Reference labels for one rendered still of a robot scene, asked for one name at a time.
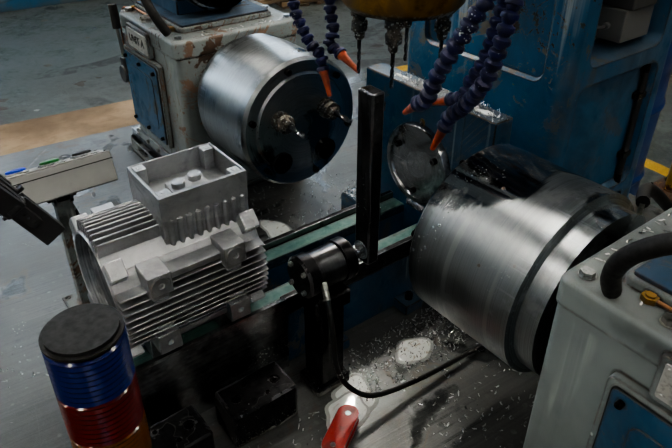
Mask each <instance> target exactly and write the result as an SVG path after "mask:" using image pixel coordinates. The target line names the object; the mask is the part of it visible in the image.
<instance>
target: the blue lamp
mask: <svg viewBox="0 0 672 448"><path fill-rule="evenodd" d="M41 353H42V352H41ZM42 356H43V359H44V363H45V365H46V369H47V371H48V375H49V378H50V381H51V384H52V387H53V390H54V393H55V396H56V397H57V399H58V400H59V401H60V402H62V403H63V404H65V405H67V406H70V407H75V408H90V407H95V406H99V405H102V404H105V403H107V402H109V401H111V400H113V399H114V398H116V397H117V396H119V395H120V394H121V393H123V392H124V391H125V390H126V389H127V387H128V386H129V385H130V383H131V382H132V380H133V377H134V374H135V366H134V361H133V357H132V353H131V349H130V344H129V340H128V335H127V331H126V326H125V328H124V332H123V334H122V336H121V338H120V339H119V340H118V342H117V343H116V344H115V345H114V346H113V347H111V348H110V349H109V350H107V351H106V353H105V354H103V355H101V356H99V357H97V358H95V359H92V360H89V361H86V362H82V363H74V362H73V363H74V364H72V363H65V362H57V361H54V360H51V359H49V358H47V357H46V356H45V355H44V354H43V353H42Z"/></svg>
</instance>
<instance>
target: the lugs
mask: <svg viewBox="0 0 672 448"><path fill-rule="evenodd" d="M86 215H87V213H83V214H80V215H77V216H74V217H71V218H70V220H69V226H70V228H71V231H72V233H73V235H74V234H75V232H76V231H77V230H78V228H77V222H76V219H77V218H80V217H83V216H86ZM236 218H237V224H238V226H239V228H240V230H241V233H242V234H245V233H247V232H250V231H252V230H255V229H256V228H257V227H259V226H260V223H259V220H258V218H257V216H256V214H255V212H254V209H249V210H247V211H244V212H241V213H239V214H238V215H237V217H236ZM102 271H103V273H104V275H105V278H106V280H107V282H108V285H109V286H113V285H115V284H118V283H120V282H123V281H125V280H127V278H128V277H129V274H128V272H127V270H126V267H125V265H124V263H123V260H122V258H118V259H116V260H113V261H110V262H108V263H105V264H104V265H103V267H102ZM249 297H250V304H252V303H254V302H256V301H258V300H260V299H262V298H264V297H265V293H264V291H263V290H261V291H259V292H256V293H254V294H252V295H250V296H249ZM131 353H132V357H133V358H135V357H137V356H139V355H141V354H143V353H145V350H144V347H143V345H140V346H137V347H135V348H133V349H131Z"/></svg>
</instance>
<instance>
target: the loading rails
mask: <svg viewBox="0 0 672 448"><path fill-rule="evenodd" d="M380 208H381V216H380V217H379V240H378V260H377V261H375V262H373V263H371V264H369V265H367V264H365V263H364V262H363V261H362V260H360V259H358V260H359V270H358V274H357V275H356V276H355V277H353V278H351V279H349V280H347V281H342V282H343V283H344V284H345V285H347V286H348V287H349V288H350V289H351V292H350V303H348V304H346V305H344V332H345V331H347V330H349V329H351V328H352V327H354V326H356V325H358V324H360V323H362V322H364V321H366V320H367V319H369V318H371V317H373V316H375V315H377V314H379V313H381V312H382V311H384V310H386V309H388V308H390V307H392V306H394V307H396V308H397V309H398V310H399V311H401V312H402V313H403V314H404V315H408V314H410V313H412V312H414V311H415V310H417V309H419V308H421V307H422V305H423V300H422V299H421V298H419V296H418V295H417V294H416V293H415V291H414V289H413V287H412V284H411V281H410V276H409V255H410V247H411V242H412V238H413V237H412V236H411V232H412V231H413V230H414V229H415V228H416V226H417V223H416V224H414V225H412V226H410V227H407V228H405V229H403V215H404V203H402V202H400V201H399V200H397V199H396V198H394V197H393V191H391V190H388V191H386V192H383V193H381V194H380ZM355 233H356V204H354V205H351V206H349V207H346V208H344V209H342V210H339V211H337V212H334V213H332V214H329V215H327V216H324V217H322V218H320V219H317V220H315V221H312V222H310V223H307V224H305V225H302V226H300V227H298V228H295V229H293V230H290V231H288V232H285V233H283V234H280V235H278V236H276V237H273V238H271V239H268V240H266V241H263V243H264V245H263V246H262V247H263V248H264V249H265V250H266V252H264V254H265V255H266V256H267V258H266V259H265V260H266V261H267V262H268V264H266V266H267V267H268V268H269V269H268V270H266V271H267V272H268V273H269V275H266V276H267V277H268V278H269V279H268V280H267V282H268V284H266V285H267V288H265V289H263V291H264V293H265V297H264V298H262V299H260V300H258V301H256V302H254V303H252V304H250V306H251V314H249V315H247V316H244V317H242V318H240V319H238V320H236V321H234V322H230V323H228V324H226V325H224V326H222V327H221V326H220V325H219V324H218V323H217V322H216V321H215V319H214V320H212V321H209V322H207V323H205V324H203V325H201V326H199V327H196V328H194V329H192V330H190V331H188V332H185V333H183V334H182V340H183V346H181V347H179V348H176V349H174V350H172V351H170V352H168V353H166V354H164V355H160V356H158V357H156V358H153V357H152V356H151V354H150V353H149V351H148V350H147V348H146V347H145V345H144V346H143V347H144V350H145V353H143V354H141V355H139V356H137V357H135V358H133V361H134V366H135V371H136V375H137V380H138V384H139V388H140V392H141V396H142V401H143V405H144V410H145V414H146V419H147V423H148V427H149V426H151V425H153V424H155V423H157V422H159V421H162V420H164V419H166V418H168V417H169V416H171V415H172V414H174V413H176V412H178V411H180V410H182V409H184V408H186V407H187V406H189V405H194V406H195V408H196V409H197V411H198V412H199V414H201V413H203V412H205V411H207V410H209V409H211V408H212V407H214V406H215V400H214V396H215V392H217V391H218V390H220V389H222V388H224V387H225V386H227V385H229V384H231V383H233V382H235V381H238V380H240V379H242V378H243V377H245V376H247V375H249V374H250V373H252V372H254V371H256V370H258V369H260V368H262V367H264V366H265V365H267V364H269V363H271V362H273V361H275V362H276V363H277V364H278V365H279V366H280V367H281V368H282V369H285V368H287V367H289V361H290V360H292V359H294V358H296V357H298V356H300V355H302V354H304V353H306V350H305V321H304V307H303V306H302V305H301V304H300V303H299V302H298V301H297V291H296V290H295V288H294V287H293V285H290V284H289V282H288V281H289V280H290V278H289V275H288V269H287V265H288V260H289V258H290V257H291V256H293V255H296V254H298V253H300V252H308V251H310V250H312V249H315V248H317V247H319V246H321V245H324V244H325V242H326V241H328V240H330V239H333V238H335V237H337V236H340V237H343V238H345V239H346V240H347V241H349V242H350V243H351V245H352V246H353V245H354V243H355Z"/></svg>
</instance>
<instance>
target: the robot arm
mask: <svg viewBox="0 0 672 448"><path fill-rule="evenodd" d="M24 189H25V188H24V187H23V186H22V185H21V184H19V185H17V186H16V187H13V186H12V183H11V181H10V180H9V179H8V178H7V179H6V178H5V177H4V176H3V175H2V174H0V214H1V215H0V216H1V218H2V220H4V221H6V220H7V219H8V220H11V219H12V220H13V221H15V222H16V223H18V224H19V225H20V226H22V227H23V228H24V229H26V230H27V231H28V232H30V233H31V234H32V235H34V236H35V237H37V238H38V239H39V240H41V241H42V242H43V243H45V244H46V245H49V244H50V243H51V242H52V241H54V240H55V239H56V238H57V237H58V236H59V235H60V234H61V233H62V232H63V231H64V230H65V227H64V226H63V225H62V223H61V222H59V221H58V220H57V219H56V218H54V217H53V216H52V215H50V214H49V213H48V212H47V211H45V210H44V209H43V208H42V207H40V206H39V205H38V204H36V203H35V202H34V201H33V200H31V199H30V198H29V197H28V196H26V195H25V194H24V193H21V192H22V191H23V190H24Z"/></svg>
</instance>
